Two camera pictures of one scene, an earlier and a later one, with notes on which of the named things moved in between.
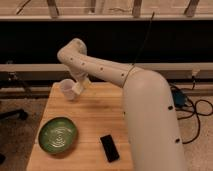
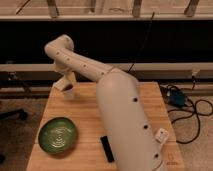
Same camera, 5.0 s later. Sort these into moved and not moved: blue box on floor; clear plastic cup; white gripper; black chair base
Moved: white gripper
Not moved: blue box on floor; clear plastic cup; black chair base
